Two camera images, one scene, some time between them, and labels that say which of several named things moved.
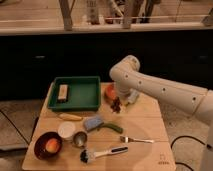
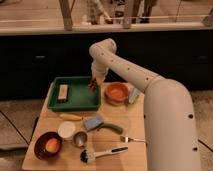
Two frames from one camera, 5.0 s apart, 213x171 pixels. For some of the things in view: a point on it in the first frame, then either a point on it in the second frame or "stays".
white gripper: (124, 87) → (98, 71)
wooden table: (115, 137) stays
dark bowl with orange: (47, 145) stays
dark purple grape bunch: (116, 104) → (93, 84)
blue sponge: (93, 122) stays
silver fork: (126, 139) stays
